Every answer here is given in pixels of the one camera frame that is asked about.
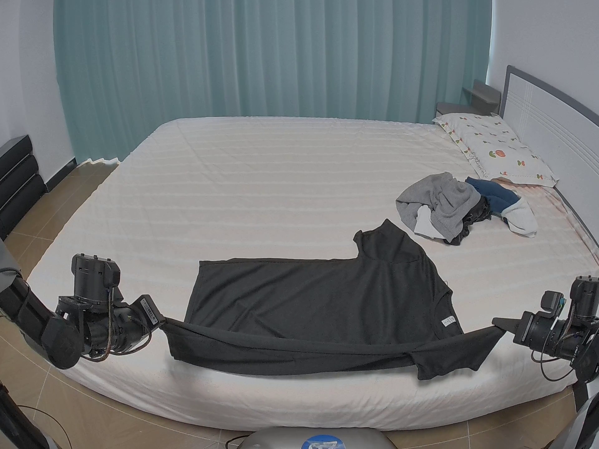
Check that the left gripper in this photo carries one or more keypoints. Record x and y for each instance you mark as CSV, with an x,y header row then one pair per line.
x,y
140,321

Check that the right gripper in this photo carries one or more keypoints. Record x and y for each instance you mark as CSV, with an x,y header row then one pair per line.
x,y
533,335

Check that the black T-shirt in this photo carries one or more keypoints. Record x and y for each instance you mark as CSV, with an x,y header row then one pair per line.
x,y
304,297

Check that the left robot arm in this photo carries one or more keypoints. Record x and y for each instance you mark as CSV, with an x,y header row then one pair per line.
x,y
28,311

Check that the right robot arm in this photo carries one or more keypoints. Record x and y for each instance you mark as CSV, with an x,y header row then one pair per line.
x,y
585,297

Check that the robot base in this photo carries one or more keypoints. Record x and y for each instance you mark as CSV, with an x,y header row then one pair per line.
x,y
280,440

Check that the pile of clothes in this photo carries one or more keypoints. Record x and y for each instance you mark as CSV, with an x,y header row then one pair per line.
x,y
444,199

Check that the bed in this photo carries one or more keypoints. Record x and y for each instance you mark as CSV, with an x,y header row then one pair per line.
x,y
280,180

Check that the black chest of drawers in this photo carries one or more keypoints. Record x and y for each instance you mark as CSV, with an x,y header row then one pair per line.
x,y
18,176

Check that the white printed pillow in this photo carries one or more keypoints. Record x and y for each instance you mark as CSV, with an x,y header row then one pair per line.
x,y
496,148

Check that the grey bedside table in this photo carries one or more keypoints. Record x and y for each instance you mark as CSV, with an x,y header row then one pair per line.
x,y
482,94

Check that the blue-green curtain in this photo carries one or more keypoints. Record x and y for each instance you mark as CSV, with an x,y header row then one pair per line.
x,y
234,40

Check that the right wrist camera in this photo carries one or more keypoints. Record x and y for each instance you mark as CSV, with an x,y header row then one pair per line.
x,y
552,302

